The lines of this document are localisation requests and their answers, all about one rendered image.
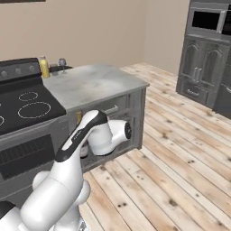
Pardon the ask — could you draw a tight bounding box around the clear wine glass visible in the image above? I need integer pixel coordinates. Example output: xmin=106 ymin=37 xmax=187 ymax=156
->
xmin=58 ymin=58 xmax=68 ymax=75

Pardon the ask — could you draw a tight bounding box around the yellow juice bottle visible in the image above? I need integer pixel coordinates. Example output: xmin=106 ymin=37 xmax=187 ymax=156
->
xmin=38 ymin=55 xmax=51 ymax=79

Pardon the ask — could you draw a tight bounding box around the grey drawer front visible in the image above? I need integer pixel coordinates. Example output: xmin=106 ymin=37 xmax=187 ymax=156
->
xmin=97 ymin=94 xmax=131 ymax=117

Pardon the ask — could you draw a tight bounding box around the grey island cabinet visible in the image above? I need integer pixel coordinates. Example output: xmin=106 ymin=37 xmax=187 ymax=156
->
xmin=64 ymin=86 xmax=149 ymax=174

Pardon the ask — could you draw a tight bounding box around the black stove with oven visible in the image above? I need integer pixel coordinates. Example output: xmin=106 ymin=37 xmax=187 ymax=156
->
xmin=0 ymin=57 xmax=72 ymax=209

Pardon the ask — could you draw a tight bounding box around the dark grey cupboard run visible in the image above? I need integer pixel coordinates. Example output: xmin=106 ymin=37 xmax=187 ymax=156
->
xmin=175 ymin=0 xmax=231 ymax=110

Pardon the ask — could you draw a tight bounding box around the dark grey appliance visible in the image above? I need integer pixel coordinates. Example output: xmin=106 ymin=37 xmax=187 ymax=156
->
xmin=212 ymin=83 xmax=231 ymax=121

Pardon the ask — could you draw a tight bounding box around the silver microwave oven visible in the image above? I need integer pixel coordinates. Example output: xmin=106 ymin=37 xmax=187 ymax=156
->
xmin=185 ymin=6 xmax=231 ymax=36

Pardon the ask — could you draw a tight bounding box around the silver drawer handle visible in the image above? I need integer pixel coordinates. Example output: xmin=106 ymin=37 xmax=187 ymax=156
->
xmin=102 ymin=105 xmax=120 ymax=116

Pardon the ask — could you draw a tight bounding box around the dark picture frame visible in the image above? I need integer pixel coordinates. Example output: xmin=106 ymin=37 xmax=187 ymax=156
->
xmin=0 ymin=0 xmax=47 ymax=4

